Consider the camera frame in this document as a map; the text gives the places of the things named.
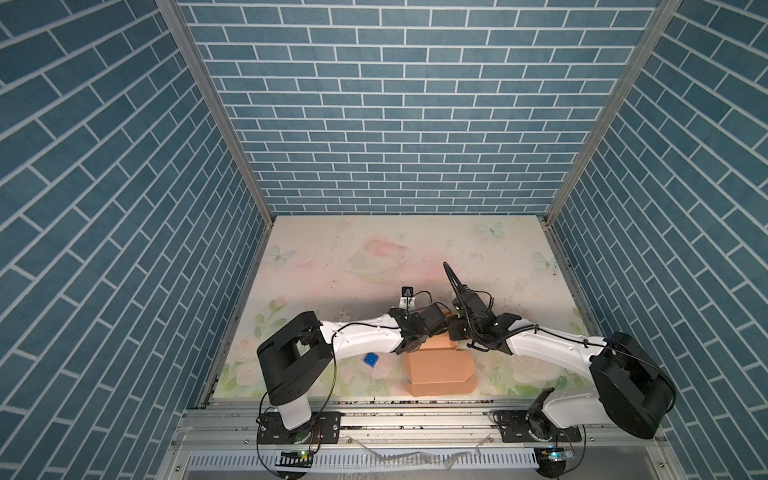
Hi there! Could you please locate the pink cardboard paper box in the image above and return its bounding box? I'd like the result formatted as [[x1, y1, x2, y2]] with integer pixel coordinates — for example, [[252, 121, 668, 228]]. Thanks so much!
[[404, 333, 478, 397]]

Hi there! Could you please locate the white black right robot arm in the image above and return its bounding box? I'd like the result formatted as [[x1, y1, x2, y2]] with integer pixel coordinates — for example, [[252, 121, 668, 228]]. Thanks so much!
[[451, 286, 677, 441]]

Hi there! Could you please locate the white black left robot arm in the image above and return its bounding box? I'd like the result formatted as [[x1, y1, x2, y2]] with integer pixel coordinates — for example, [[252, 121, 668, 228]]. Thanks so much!
[[257, 303, 456, 431]]

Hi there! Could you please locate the small blue cube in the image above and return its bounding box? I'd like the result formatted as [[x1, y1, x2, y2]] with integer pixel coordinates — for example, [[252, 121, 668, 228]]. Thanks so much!
[[363, 353, 380, 368]]

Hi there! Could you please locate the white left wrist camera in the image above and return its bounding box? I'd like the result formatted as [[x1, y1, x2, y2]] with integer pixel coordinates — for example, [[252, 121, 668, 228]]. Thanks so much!
[[399, 286, 415, 311]]

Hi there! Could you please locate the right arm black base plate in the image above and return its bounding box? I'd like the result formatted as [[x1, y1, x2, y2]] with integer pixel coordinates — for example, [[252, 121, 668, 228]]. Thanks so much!
[[490, 410, 582, 444]]

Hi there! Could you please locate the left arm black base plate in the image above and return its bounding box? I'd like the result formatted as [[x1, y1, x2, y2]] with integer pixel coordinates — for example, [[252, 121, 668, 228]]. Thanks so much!
[[258, 411, 342, 446]]

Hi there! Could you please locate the white ventilated cable duct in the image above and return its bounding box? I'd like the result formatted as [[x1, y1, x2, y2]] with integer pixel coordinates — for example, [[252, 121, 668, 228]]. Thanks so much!
[[186, 448, 539, 473]]

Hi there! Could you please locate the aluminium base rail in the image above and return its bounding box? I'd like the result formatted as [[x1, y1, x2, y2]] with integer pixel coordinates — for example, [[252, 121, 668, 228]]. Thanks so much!
[[159, 400, 684, 479]]

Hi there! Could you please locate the aluminium corner frame post right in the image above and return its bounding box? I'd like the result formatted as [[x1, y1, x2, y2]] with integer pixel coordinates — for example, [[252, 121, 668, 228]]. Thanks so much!
[[543, 0, 682, 229]]

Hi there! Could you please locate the aluminium corner frame post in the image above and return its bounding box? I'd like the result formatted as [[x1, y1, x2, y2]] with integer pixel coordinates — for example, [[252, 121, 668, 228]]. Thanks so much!
[[543, 0, 682, 229], [156, 0, 274, 229]]

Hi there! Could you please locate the aluminium corner frame post left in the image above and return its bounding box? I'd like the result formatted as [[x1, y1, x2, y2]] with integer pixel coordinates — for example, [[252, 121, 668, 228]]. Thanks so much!
[[156, 0, 274, 229]]

